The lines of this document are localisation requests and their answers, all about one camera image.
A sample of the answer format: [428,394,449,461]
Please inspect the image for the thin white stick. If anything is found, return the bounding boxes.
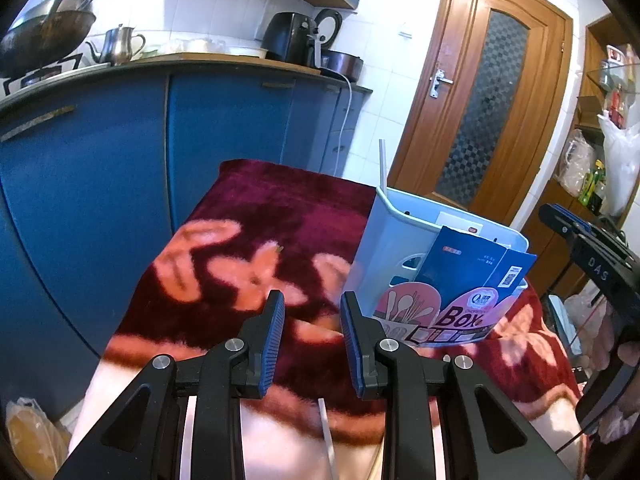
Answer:
[318,398,337,480]

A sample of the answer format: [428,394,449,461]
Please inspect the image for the gas stove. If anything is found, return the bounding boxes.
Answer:
[0,52,86,98]

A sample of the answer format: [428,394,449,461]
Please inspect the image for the wooden wall shelf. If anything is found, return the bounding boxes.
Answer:
[512,12,640,241]

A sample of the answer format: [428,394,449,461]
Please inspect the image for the black air fryer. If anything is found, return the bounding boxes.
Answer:
[261,11,323,68]

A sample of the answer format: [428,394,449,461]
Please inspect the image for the light blue plastic utensil box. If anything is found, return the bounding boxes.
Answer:
[341,186,538,348]

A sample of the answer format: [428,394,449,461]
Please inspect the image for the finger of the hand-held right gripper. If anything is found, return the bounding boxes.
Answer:
[538,203,603,251]

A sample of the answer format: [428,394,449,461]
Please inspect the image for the red floral blanket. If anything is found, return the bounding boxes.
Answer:
[67,159,591,480]

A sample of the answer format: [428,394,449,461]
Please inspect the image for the clear food bags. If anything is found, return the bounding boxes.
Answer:
[157,35,228,56]

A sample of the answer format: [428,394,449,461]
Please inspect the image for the white power cable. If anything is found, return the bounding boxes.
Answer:
[332,71,355,177]

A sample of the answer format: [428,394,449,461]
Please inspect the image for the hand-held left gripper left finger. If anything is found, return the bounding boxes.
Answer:
[54,290,286,480]

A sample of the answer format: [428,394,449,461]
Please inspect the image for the yellow plastic bag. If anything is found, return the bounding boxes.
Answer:
[5,397,71,480]

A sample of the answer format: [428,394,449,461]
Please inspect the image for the white plastic bag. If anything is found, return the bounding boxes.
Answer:
[597,112,640,216]

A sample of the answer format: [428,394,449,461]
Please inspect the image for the clear plastic jug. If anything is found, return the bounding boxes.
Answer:
[557,129,596,198]

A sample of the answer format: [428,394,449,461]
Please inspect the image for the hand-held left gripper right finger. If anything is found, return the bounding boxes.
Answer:
[340,290,575,480]

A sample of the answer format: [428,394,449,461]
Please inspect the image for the blue lower kitchen cabinet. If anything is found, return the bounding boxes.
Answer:
[0,67,373,421]

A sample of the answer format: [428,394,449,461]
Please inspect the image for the black rice cooker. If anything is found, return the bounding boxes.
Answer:
[314,8,365,84]

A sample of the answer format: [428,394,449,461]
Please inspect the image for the person's right hand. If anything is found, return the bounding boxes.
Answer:
[597,305,640,441]

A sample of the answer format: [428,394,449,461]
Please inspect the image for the large dark blue packet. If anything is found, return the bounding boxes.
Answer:
[415,226,508,311]

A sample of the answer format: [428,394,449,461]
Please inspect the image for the red bottle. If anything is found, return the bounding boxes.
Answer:
[607,85,631,128]

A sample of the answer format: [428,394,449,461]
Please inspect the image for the green bottle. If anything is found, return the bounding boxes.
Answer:
[580,160,607,206]

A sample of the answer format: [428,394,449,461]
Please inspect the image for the steel kettle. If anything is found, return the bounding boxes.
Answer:
[84,24,147,67]

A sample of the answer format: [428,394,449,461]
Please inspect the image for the dark metal wok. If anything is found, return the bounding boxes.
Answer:
[0,0,97,78]

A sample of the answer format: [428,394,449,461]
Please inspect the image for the wooden cutting board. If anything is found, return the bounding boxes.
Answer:
[135,51,321,76]

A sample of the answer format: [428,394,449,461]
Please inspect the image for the wooden door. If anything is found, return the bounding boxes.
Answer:
[387,0,573,226]

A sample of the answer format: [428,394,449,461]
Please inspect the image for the metal door handle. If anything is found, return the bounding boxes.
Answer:
[429,67,454,98]

